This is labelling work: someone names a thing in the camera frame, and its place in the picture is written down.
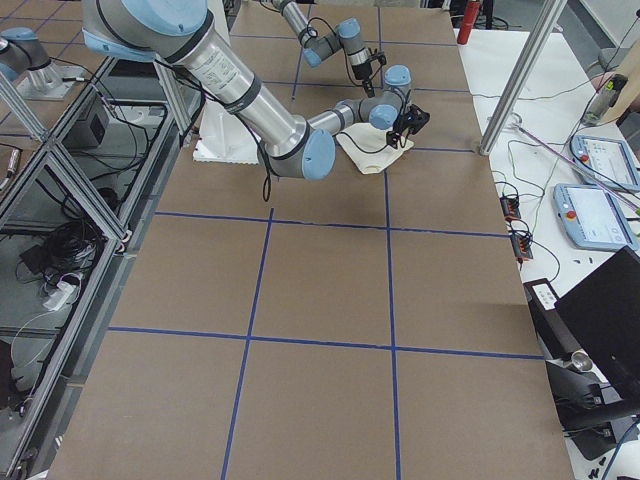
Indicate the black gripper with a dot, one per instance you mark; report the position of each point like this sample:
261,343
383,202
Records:
404,123
362,74

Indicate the cream long-sleeve cat shirt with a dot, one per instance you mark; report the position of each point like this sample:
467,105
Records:
367,148

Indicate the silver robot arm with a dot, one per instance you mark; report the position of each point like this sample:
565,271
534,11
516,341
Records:
183,33
319,41

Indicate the red bottle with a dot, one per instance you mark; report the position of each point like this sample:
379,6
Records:
468,21

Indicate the near blue teach pendant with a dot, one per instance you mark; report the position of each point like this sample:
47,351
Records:
592,218

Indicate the blue teach pendant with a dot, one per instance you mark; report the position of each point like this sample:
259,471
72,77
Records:
592,218
606,160

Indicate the far blue teach pendant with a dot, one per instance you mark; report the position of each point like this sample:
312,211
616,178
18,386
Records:
606,160

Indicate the black box white label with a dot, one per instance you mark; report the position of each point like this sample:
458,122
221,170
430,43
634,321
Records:
559,345

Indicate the black laptop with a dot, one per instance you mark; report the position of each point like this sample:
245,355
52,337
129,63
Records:
602,313

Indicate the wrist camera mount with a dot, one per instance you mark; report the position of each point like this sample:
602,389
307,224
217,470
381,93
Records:
378,56
414,119

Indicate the aluminium frame post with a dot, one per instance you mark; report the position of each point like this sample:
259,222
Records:
536,40

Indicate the white camera mast base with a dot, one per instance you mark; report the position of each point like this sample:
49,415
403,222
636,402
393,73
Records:
223,138

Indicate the aluminium table side frame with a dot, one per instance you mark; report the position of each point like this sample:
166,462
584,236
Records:
71,219

